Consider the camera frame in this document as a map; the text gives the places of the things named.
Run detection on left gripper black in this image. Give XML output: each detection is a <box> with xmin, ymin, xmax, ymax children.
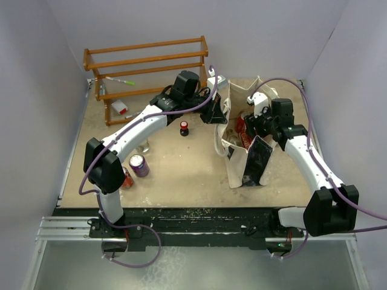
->
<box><xmin>184</xmin><ymin>90</ymin><xmax>227</xmax><ymax>125</ymax></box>

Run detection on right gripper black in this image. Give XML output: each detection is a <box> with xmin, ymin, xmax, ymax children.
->
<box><xmin>244</xmin><ymin>103</ymin><xmax>278</xmax><ymax>141</ymax></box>

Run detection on red cola can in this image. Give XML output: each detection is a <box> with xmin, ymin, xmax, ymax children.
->
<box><xmin>235</xmin><ymin>111</ymin><xmax>249</xmax><ymax>134</ymax></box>

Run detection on clear bottle green cap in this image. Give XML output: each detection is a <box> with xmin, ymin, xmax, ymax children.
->
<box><xmin>226</xmin><ymin>129</ymin><xmax>241</xmax><ymax>146</ymax></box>
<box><xmin>135</xmin><ymin>139</ymin><xmax>150</xmax><ymax>154</ymax></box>

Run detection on cream canvas tote bag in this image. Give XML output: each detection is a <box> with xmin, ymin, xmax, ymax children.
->
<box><xmin>214</xmin><ymin>77</ymin><xmax>278</xmax><ymax>189</ymax></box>

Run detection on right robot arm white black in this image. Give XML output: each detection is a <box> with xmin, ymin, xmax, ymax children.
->
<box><xmin>244</xmin><ymin>92</ymin><xmax>359</xmax><ymax>236</ymax></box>

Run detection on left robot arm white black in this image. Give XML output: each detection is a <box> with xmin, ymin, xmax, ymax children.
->
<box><xmin>81</xmin><ymin>66</ymin><xmax>226</xmax><ymax>237</ymax></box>

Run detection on red black stamp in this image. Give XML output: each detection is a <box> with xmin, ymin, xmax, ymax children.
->
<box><xmin>180</xmin><ymin>121</ymin><xmax>189</xmax><ymax>137</ymax></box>

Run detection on purple capped marker pen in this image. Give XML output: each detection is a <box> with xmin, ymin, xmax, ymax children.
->
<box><xmin>125</xmin><ymin>112</ymin><xmax>141</xmax><ymax>119</ymax></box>

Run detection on purple soda can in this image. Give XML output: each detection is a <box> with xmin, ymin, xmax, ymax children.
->
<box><xmin>129</xmin><ymin>154</ymin><xmax>150</xmax><ymax>178</ymax></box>

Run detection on wooden shelf rack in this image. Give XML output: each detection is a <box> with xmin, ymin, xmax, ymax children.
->
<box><xmin>83</xmin><ymin>36</ymin><xmax>209</xmax><ymax>126</ymax></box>

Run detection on green capped marker pen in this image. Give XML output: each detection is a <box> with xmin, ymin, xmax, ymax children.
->
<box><xmin>105</xmin><ymin>77</ymin><xmax>135</xmax><ymax>86</ymax></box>

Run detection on white red eraser box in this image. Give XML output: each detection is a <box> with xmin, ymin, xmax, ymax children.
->
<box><xmin>111</xmin><ymin>100</ymin><xmax>128</xmax><ymax>115</ymax></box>

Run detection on grey metal clips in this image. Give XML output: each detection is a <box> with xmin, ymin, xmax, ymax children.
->
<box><xmin>99</xmin><ymin>84</ymin><xmax>106</xmax><ymax>95</ymax></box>

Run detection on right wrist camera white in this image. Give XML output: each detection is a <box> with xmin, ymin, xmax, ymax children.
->
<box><xmin>246</xmin><ymin>92</ymin><xmax>268</xmax><ymax>118</ymax></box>

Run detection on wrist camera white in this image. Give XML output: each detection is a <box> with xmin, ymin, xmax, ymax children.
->
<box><xmin>246</xmin><ymin>92</ymin><xmax>268</xmax><ymax>118</ymax></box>
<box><xmin>206</xmin><ymin>74</ymin><xmax>228</xmax><ymax>94</ymax></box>

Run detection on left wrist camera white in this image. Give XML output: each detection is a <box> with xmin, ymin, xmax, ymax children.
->
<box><xmin>206</xmin><ymin>74</ymin><xmax>228</xmax><ymax>94</ymax></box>

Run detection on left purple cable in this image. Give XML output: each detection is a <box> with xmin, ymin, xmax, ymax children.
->
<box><xmin>78</xmin><ymin>63</ymin><xmax>219</xmax><ymax>268</ymax></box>

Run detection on purple cable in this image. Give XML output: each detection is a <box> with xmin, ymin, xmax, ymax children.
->
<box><xmin>248</xmin><ymin>77</ymin><xmax>387</xmax><ymax>261</ymax></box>
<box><xmin>78</xmin><ymin>63</ymin><xmax>219</xmax><ymax>268</ymax></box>

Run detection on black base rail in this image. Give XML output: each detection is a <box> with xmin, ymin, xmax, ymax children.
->
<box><xmin>88</xmin><ymin>207</ymin><xmax>303</xmax><ymax>251</ymax></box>

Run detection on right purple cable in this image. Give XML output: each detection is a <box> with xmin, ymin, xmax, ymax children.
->
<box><xmin>248</xmin><ymin>77</ymin><xmax>387</xmax><ymax>261</ymax></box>

